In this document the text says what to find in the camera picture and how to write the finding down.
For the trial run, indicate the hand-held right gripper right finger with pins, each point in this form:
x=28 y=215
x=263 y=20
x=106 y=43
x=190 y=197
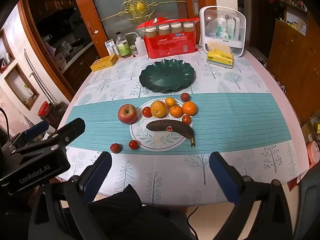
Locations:
x=223 y=177

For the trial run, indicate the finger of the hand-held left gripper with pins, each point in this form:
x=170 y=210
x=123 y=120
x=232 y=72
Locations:
x=36 y=130
x=72 y=127

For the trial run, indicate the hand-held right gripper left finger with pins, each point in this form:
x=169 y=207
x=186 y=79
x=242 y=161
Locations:
x=96 y=177

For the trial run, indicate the red lychee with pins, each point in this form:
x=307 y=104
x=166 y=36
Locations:
x=116 y=148
x=185 y=97

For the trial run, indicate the red tomato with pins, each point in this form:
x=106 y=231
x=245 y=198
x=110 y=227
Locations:
x=186 y=119
x=133 y=144
x=147 y=112

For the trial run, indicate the red apple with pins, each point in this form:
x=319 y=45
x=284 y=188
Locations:
x=127 y=113

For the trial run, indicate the overripe brown banana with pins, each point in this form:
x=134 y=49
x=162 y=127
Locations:
x=172 y=128

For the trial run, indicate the white leaf-print round plate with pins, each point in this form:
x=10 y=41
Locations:
x=160 y=140

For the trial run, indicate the round orange tangerine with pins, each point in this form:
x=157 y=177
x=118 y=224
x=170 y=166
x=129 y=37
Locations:
x=190 y=108

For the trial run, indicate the large wrinkled orange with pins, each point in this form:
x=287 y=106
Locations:
x=158 y=108

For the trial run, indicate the dark green scalloped plate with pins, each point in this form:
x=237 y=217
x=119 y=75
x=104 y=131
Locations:
x=175 y=80

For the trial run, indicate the red round can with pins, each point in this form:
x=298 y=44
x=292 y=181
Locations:
x=45 y=108

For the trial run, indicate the tree-print tablecloth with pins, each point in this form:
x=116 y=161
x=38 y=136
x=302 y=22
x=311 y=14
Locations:
x=112 y=85

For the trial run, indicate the flat yellow box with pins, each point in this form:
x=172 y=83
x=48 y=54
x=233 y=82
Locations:
x=103 y=63

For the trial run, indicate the tangerine with stem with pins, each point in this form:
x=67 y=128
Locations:
x=176 y=111

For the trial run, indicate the small metal can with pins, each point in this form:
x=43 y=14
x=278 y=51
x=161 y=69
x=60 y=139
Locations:
x=115 y=51

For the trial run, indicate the small white carton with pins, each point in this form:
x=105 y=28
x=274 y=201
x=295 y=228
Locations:
x=109 y=46

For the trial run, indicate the small yellow orange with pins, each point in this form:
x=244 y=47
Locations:
x=170 y=101

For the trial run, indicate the pink round object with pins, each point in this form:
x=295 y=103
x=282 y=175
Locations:
x=313 y=153

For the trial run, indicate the green-label glass bottle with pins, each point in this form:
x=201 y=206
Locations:
x=123 y=46

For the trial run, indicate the small clear glass jar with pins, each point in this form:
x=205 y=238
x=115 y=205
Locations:
x=132 y=50

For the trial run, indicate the white squeeze bottle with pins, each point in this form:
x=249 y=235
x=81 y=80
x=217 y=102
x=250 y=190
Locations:
x=140 y=45

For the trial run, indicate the yellow tissue pack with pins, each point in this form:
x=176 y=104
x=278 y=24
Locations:
x=220 y=58

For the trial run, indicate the white-lid glass jar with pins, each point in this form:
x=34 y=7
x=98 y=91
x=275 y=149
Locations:
x=164 y=30
x=188 y=27
x=151 y=32
x=176 y=28

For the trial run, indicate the red plastic package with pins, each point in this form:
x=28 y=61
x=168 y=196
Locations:
x=171 y=45

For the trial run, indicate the brown wooden cabinet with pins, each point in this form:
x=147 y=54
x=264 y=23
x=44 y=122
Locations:
x=292 y=62

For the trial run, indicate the gold hanging ornament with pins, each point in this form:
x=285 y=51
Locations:
x=138 y=6

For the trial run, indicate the white clear-front storage box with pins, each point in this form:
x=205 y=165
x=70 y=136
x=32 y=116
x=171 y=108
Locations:
x=222 y=17

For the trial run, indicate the wooden wall niche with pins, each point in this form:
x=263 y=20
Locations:
x=21 y=87

